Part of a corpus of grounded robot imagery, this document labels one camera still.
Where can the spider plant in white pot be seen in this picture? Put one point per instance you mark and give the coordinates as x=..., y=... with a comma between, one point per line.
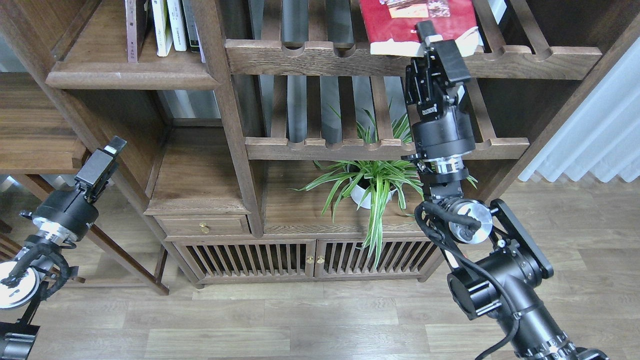
x=378, y=179

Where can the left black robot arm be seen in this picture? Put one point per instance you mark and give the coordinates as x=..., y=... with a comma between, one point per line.
x=39, y=269

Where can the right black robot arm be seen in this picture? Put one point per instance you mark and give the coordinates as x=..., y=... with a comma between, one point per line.
x=495, y=264

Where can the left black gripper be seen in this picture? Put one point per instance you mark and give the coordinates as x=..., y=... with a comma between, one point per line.
x=66, y=215

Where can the pale purple upright book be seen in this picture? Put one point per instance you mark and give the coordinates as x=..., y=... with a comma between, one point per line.
x=201, y=47

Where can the white spine upright book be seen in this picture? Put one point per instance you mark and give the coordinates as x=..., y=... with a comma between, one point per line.
x=177, y=24

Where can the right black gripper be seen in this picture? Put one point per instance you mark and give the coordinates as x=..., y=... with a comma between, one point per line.
x=443, y=131

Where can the dark maroon book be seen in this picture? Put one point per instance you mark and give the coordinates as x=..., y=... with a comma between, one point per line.
x=136, y=16

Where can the brass drawer knob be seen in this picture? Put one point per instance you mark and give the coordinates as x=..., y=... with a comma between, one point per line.
x=205, y=229

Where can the wooden side furniture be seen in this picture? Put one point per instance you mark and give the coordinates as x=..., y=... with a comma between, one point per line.
x=35, y=139

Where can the dark spine upright book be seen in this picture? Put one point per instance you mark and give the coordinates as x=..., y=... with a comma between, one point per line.
x=191, y=27

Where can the white curtain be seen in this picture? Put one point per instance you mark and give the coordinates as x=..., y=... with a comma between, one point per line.
x=601, y=139

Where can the red cover book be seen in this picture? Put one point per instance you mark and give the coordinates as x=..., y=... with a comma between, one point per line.
x=391, y=25

